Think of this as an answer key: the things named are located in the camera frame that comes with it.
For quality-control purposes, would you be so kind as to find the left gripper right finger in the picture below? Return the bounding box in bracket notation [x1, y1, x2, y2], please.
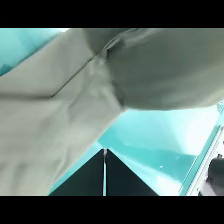
[105, 148, 160, 196]

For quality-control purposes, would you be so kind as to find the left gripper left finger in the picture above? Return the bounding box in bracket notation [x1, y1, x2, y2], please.
[49, 148, 105, 196]

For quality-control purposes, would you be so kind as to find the brown garment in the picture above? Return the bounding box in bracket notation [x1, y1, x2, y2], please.
[0, 28, 224, 196]

